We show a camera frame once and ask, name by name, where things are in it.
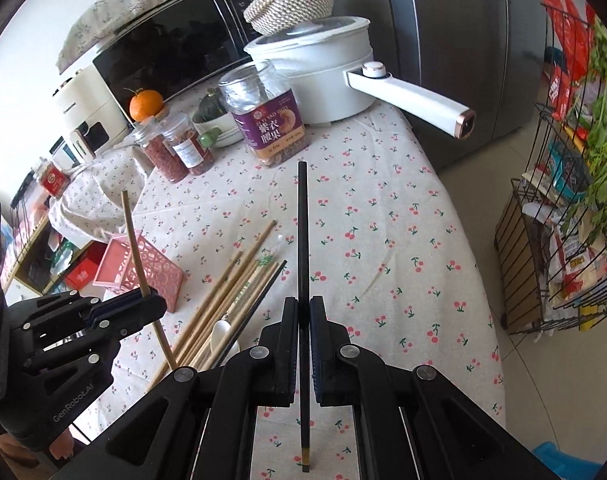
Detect pink plastic utensil basket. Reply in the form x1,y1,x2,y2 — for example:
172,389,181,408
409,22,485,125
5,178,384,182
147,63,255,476
92,231,187,314

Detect red goji berry jar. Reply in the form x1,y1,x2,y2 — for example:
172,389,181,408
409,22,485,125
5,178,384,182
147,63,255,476
132,117,189,183

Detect orange tangerine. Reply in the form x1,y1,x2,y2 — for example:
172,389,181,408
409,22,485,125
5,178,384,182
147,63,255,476
128,89,165,122

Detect dried fruit jar white label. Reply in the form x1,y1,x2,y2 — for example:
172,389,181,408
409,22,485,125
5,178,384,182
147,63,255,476
159,112,215,176

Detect white electric pot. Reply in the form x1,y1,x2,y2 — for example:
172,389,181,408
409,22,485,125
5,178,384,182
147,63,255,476
245,16,476,140

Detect black chopstick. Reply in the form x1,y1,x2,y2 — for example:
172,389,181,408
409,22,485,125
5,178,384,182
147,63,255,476
297,160,310,474
206,260,287,370

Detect woven rope basket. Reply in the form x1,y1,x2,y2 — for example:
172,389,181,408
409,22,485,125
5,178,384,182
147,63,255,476
243,0,334,36

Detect red tin box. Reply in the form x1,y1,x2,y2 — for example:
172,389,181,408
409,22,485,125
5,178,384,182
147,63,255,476
36,160,70,198

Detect red plastic bag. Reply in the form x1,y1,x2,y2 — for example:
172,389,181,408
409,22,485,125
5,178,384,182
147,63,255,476
542,0,595,122

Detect dark green squash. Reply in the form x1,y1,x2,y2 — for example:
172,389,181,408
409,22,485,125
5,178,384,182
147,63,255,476
196,88,228,122

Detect cherry print tablecloth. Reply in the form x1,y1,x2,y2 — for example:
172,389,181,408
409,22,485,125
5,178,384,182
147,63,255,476
50,102,505,422

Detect short wooden chopstick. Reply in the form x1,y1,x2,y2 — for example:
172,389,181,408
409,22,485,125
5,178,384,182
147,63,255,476
172,250,243,362

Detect white plastic spoon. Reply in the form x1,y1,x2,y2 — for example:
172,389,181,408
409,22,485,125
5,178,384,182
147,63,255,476
210,320,241,366

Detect grey refrigerator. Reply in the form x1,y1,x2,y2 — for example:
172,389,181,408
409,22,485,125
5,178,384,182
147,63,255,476
334,0,546,169

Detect green leafy vegetables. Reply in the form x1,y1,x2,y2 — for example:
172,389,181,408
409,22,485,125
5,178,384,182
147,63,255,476
567,16,607,230

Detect black wire rack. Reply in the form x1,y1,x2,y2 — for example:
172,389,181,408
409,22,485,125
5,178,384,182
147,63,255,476
494,13,607,335

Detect purple label nut jar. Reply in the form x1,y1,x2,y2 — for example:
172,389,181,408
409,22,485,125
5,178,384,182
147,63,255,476
219,61,309,167

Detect blue plastic stool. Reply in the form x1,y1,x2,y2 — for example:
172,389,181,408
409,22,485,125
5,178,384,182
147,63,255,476
532,441,602,480

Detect cream air fryer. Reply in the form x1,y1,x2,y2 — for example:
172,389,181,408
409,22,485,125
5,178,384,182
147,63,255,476
52,64,130,164

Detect long wooden chopstick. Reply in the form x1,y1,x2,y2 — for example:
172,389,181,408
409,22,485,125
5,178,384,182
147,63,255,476
151,220,276,386

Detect brown wooden chopstick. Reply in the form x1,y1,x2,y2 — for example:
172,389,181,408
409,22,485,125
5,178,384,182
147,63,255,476
120,191,178,370

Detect white bowl with green knob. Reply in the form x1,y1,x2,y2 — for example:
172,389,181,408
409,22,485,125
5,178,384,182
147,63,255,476
193,113,244,150

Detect black microwave oven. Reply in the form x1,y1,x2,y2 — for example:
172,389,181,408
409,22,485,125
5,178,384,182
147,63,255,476
93,0,258,112

